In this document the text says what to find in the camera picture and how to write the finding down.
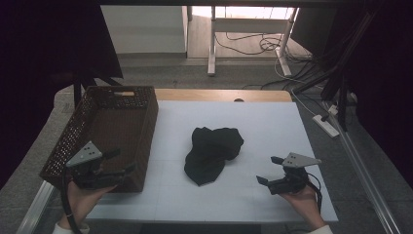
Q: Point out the person's right hand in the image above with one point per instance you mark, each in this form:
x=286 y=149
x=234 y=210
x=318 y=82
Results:
x=303 y=203

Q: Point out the dark round table grommet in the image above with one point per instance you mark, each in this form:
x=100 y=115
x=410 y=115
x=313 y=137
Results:
x=238 y=99

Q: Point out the aluminium rail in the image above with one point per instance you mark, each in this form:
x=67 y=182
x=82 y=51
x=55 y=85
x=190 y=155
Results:
x=363 y=175
x=35 y=208

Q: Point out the brown woven basket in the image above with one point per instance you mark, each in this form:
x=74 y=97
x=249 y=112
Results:
x=126 y=130

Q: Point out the white table mat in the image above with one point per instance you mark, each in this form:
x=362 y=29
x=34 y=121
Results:
x=266 y=130

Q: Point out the black metal stand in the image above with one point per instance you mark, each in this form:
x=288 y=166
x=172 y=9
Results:
x=77 y=91

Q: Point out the white power strip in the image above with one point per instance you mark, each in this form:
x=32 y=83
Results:
x=325 y=126

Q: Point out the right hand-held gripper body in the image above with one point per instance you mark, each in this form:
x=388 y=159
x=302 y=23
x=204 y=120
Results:
x=298 y=160

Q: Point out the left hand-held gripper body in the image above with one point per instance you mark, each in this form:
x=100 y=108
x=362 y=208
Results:
x=85 y=154

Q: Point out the person's left hand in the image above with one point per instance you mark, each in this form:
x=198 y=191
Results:
x=79 y=203

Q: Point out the white cabinet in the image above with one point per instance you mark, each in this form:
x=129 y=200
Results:
x=146 y=29

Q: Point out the black tripod stand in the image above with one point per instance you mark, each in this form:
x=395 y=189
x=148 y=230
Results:
x=341 y=81

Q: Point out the dark curtain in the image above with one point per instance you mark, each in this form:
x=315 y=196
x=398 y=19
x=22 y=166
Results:
x=386 y=81
x=32 y=65

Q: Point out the white desk frame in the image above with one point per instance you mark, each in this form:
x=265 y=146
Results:
x=211 y=42

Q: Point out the black cloth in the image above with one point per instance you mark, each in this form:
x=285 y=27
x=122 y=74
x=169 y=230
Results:
x=207 y=156

